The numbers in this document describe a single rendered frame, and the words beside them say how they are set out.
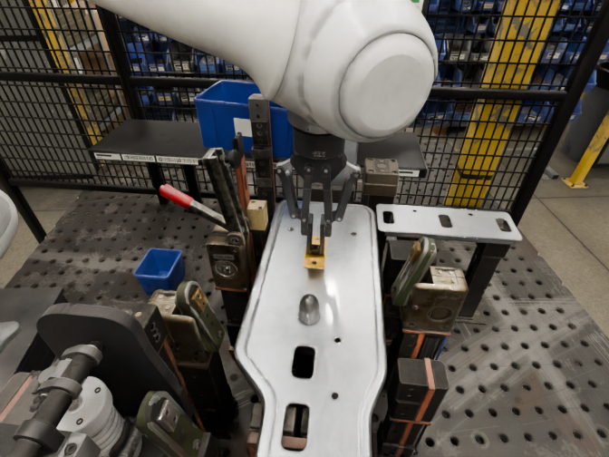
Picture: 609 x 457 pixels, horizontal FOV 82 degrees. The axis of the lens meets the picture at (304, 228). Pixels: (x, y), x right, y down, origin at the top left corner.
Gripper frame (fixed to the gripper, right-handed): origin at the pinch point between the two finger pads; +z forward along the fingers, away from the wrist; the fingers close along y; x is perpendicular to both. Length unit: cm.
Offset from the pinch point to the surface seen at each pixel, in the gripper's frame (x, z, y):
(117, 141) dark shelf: 38, 4, -59
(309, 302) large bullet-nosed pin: -13.6, 1.9, 0.2
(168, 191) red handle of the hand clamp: -0.9, -7.7, -24.8
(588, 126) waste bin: 249, 76, 201
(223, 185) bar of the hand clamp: -1.9, -10.3, -14.7
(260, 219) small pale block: 6.1, 2.5, -11.4
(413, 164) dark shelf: 34.0, 3.5, 21.8
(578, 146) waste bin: 249, 94, 202
